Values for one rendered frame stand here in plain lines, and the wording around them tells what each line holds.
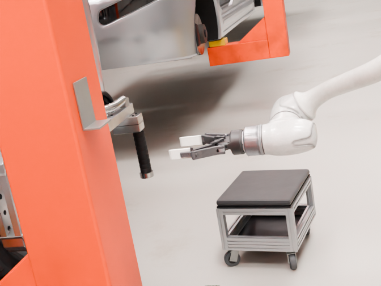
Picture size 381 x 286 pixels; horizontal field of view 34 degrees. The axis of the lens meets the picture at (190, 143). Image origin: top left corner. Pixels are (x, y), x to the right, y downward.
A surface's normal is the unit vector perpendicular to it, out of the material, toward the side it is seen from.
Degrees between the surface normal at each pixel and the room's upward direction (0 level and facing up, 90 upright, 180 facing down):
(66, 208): 90
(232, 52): 90
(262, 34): 90
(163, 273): 0
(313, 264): 0
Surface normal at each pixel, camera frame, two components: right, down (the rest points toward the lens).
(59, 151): -0.22, 0.30
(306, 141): 0.02, 0.37
